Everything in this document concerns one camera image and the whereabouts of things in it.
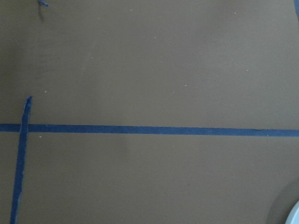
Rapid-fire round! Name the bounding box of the light blue plate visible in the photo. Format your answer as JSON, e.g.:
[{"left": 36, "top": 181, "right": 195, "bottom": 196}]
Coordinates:
[{"left": 285, "top": 202, "right": 299, "bottom": 224}]

